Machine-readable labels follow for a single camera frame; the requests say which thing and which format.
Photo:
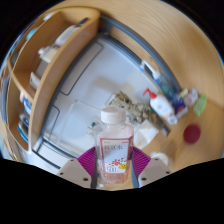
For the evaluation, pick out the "flat round red coaster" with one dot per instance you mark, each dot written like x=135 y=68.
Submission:
x=192 y=134

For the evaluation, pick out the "green packet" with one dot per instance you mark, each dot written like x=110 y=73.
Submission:
x=200 y=105

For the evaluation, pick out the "white red-pump dispenser bottle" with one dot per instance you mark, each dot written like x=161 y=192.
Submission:
x=161 y=105

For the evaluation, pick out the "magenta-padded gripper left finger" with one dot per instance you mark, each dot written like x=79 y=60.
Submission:
x=71 y=170

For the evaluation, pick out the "brown tree figurine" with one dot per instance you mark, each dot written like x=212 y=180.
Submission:
x=135 y=108

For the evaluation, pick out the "white pouch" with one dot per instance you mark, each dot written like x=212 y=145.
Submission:
x=190 y=97

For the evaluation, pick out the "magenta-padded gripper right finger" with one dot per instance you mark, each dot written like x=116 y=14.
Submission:
x=155 y=170

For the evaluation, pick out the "clear white-capped drink bottle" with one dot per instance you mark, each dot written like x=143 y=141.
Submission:
x=114 y=146

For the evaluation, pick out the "wooden shelf unit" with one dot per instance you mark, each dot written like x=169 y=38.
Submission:
x=53 y=83

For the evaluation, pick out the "white faceted box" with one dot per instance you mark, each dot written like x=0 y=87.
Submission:
x=146 y=133

